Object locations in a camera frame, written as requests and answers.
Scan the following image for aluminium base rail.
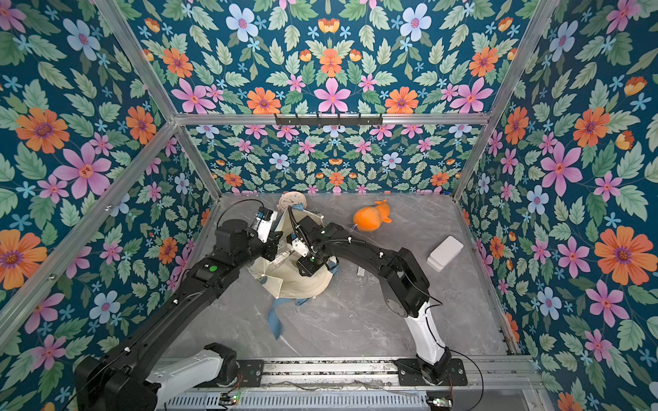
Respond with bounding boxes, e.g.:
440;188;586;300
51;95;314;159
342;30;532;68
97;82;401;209
160;354;553;410

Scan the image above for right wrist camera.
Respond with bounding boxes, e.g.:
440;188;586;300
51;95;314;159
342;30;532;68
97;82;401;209
290;236;309;257

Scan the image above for white rectangular box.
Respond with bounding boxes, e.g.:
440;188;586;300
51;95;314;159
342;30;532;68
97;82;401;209
427;236;464;272

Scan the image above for orange plastic fish toy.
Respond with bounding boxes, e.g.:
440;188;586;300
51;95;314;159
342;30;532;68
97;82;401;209
353;200;392;232

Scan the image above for black hook rail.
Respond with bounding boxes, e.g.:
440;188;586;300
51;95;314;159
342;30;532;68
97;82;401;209
274;114;384;127

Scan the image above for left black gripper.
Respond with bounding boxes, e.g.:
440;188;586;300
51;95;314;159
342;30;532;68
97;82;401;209
230;228;285;272

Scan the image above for cream canvas tote bag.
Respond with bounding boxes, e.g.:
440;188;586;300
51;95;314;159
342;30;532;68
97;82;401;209
246;202;340;340

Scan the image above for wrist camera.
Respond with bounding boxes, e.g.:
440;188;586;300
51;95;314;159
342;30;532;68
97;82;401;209
290;236;309;257
254;207;278;243

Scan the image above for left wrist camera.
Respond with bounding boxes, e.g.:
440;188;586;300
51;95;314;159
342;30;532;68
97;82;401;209
254;207;278;243

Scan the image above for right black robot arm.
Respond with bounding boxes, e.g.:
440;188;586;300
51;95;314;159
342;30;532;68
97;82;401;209
287;207;452;385

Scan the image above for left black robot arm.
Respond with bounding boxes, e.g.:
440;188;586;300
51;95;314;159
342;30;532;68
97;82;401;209
75;208;281;410

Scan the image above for pink round alarm clock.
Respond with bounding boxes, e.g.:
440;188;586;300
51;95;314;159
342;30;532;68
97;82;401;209
278;191;308;212

